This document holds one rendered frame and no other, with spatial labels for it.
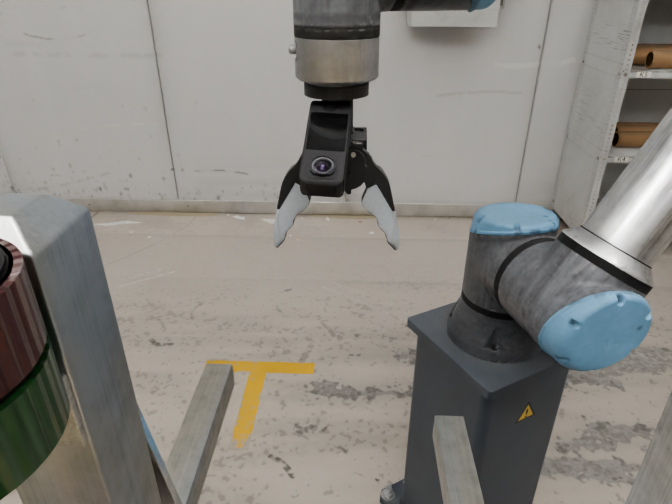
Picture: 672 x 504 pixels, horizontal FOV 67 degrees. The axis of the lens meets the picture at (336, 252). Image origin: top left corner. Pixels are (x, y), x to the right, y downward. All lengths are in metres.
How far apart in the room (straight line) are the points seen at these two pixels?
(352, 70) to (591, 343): 0.52
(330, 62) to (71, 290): 0.40
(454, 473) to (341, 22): 0.44
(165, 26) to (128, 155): 0.76
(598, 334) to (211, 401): 0.54
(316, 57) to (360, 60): 0.04
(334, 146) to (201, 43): 2.44
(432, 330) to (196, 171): 2.26
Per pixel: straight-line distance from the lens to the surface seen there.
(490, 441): 1.10
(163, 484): 0.36
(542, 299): 0.82
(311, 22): 0.54
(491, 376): 0.99
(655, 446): 0.26
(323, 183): 0.50
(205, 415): 0.54
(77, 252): 0.19
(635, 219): 0.83
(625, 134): 2.89
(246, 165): 3.02
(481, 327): 1.01
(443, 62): 2.87
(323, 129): 0.54
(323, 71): 0.54
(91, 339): 0.20
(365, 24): 0.55
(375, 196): 0.59
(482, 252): 0.94
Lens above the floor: 1.24
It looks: 28 degrees down
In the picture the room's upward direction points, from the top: straight up
